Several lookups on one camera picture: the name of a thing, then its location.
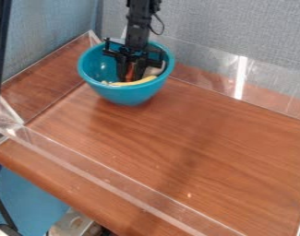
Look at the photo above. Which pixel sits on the blue plastic bowl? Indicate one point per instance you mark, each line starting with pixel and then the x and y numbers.
pixel 97 67

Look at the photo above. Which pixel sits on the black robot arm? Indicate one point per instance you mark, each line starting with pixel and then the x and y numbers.
pixel 143 10

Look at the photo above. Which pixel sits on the yellow plush banana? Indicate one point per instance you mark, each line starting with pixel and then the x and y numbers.
pixel 133 83

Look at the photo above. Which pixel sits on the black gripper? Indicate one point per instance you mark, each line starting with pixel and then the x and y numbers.
pixel 151 56

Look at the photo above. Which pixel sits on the black stand leg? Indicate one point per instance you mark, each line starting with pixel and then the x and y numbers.
pixel 9 226

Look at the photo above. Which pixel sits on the clear acrylic barrier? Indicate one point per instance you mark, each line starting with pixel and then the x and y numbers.
pixel 199 163

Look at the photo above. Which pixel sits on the white object under table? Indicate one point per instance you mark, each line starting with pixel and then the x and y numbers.
pixel 76 224

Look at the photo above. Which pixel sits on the plush mushroom toy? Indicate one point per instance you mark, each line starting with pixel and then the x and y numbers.
pixel 152 71

